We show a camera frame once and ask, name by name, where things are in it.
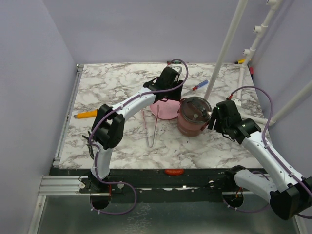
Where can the pink steel lunch pot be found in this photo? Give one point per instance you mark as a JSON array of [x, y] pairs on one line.
[[187, 125]]

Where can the red sausage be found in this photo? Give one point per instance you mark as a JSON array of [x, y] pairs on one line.
[[174, 172]]

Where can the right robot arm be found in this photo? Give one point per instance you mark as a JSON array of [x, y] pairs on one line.
[[288, 192]]

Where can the red blue screwdriver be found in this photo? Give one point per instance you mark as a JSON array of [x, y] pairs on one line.
[[203, 83]]

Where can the aluminium table edge rail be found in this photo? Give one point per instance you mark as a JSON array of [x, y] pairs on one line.
[[68, 115]]

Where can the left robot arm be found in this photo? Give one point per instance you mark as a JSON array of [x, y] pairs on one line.
[[108, 127]]

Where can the yellow utility knife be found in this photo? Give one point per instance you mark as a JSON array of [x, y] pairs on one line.
[[86, 114]]

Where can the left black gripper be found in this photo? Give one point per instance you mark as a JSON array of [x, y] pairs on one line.
[[177, 95]]

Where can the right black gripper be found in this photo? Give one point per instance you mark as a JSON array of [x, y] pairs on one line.
[[215, 115]]

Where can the pink food plate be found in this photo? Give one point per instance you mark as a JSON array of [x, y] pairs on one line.
[[165, 110]]

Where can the transparent grey pot lid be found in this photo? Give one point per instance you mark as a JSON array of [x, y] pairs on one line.
[[195, 110]]

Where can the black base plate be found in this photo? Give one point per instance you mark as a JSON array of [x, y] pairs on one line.
[[141, 185]]

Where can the white pipe frame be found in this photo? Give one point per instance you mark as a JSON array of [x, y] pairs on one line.
[[281, 51]]

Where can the dark red steel lunch pot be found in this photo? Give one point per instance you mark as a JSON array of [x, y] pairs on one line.
[[188, 132]]

